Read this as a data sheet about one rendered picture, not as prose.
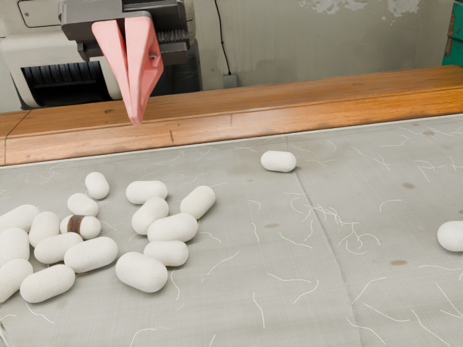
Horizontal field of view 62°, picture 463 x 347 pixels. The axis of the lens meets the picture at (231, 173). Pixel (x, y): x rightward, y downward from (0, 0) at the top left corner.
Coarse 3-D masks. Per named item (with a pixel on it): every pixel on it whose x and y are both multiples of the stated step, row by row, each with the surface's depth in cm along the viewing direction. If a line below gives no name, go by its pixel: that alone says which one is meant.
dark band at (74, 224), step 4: (72, 216) 29; (76, 216) 29; (80, 216) 29; (84, 216) 29; (72, 220) 29; (76, 220) 29; (80, 220) 29; (68, 224) 29; (72, 224) 29; (76, 224) 29; (80, 224) 29; (68, 228) 29; (72, 228) 29; (76, 228) 29; (68, 232) 29; (72, 232) 29; (76, 232) 29
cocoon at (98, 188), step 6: (90, 174) 35; (96, 174) 35; (102, 174) 36; (90, 180) 34; (96, 180) 34; (102, 180) 34; (90, 186) 34; (96, 186) 34; (102, 186) 34; (108, 186) 34; (90, 192) 34; (96, 192) 34; (102, 192) 34; (108, 192) 35; (96, 198) 34
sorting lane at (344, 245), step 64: (384, 128) 43; (448, 128) 42; (0, 192) 37; (64, 192) 36; (256, 192) 34; (320, 192) 33; (384, 192) 32; (448, 192) 32; (192, 256) 27; (256, 256) 27; (320, 256) 26; (384, 256) 26; (448, 256) 26; (64, 320) 23; (128, 320) 23; (192, 320) 23; (256, 320) 22; (320, 320) 22; (384, 320) 22; (448, 320) 21
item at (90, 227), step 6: (90, 216) 30; (66, 222) 29; (84, 222) 29; (90, 222) 29; (96, 222) 29; (60, 228) 29; (66, 228) 29; (84, 228) 29; (90, 228) 29; (96, 228) 29; (84, 234) 29; (90, 234) 29; (96, 234) 29
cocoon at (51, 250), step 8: (48, 240) 27; (56, 240) 27; (64, 240) 27; (72, 240) 27; (80, 240) 28; (40, 248) 27; (48, 248) 27; (56, 248) 27; (64, 248) 27; (40, 256) 27; (48, 256) 27; (56, 256) 27; (64, 256) 27
